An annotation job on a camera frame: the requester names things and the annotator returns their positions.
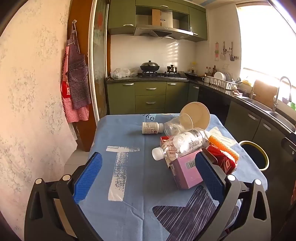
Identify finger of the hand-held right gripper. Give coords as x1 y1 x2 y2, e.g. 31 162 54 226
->
282 137 296 163

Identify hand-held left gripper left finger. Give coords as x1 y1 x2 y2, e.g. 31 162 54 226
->
24 152 103 241

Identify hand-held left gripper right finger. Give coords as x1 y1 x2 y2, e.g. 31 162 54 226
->
191 152 271 241

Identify orange ribbed packet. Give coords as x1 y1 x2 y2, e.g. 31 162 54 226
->
209 136 240 161

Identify black bin with yellow rim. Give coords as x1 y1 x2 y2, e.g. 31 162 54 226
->
238 140 271 186

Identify white pill bottle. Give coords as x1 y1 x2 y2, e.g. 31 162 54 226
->
142 122 164 135

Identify red printed packet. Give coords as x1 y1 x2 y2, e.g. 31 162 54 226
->
206 144 238 175

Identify pink cardboard box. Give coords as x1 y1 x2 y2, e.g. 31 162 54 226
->
169 148 204 190

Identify clear plastic bottle white cap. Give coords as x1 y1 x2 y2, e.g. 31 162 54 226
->
152 128 210 161

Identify steel kitchen faucet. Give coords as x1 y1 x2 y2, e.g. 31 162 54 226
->
271 76 293 113

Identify steel sink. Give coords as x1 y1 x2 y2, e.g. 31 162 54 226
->
240 97 296 132

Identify blue printed tablecloth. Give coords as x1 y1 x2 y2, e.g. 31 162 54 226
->
79 113 268 241

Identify clear plastic cup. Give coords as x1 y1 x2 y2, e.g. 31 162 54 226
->
163 113 194 136

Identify wooden cutting board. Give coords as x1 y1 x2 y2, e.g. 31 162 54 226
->
253 80 278 108

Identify beige paper bowl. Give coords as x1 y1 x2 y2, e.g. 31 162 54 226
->
180 101 211 130

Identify red checked apron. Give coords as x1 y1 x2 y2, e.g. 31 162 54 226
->
60 45 90 123

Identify white dish rack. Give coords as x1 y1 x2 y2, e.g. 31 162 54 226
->
206 72 233 90

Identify kitchen base cabinets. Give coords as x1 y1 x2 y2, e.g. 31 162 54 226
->
106 80 296 209

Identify purple checked apron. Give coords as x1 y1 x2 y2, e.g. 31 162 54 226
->
67 22 91 109

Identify black frying pan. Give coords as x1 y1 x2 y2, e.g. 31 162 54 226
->
184 71 205 81

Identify black kitchen countertop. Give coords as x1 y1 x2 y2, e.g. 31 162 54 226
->
106 75 296 139

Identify glass sliding door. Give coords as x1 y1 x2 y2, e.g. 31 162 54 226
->
89 0 111 121

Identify crumpled plastic bags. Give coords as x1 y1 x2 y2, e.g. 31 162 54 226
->
110 68 139 78

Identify bright window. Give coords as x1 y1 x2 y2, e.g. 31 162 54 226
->
236 5 296 79

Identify gas stove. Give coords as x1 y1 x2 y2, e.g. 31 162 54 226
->
137 72 181 77

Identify hanging kitchen utensils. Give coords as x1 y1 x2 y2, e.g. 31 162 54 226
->
214 41 240 62

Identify black wok with lid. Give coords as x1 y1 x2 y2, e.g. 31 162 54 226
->
140 60 160 72

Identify steel range hood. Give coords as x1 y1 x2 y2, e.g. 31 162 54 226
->
134 24 193 40

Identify green upper cabinets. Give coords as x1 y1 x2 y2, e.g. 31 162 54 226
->
107 0 207 42

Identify brown cardboard piece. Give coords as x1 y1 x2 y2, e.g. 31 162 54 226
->
152 9 173 27

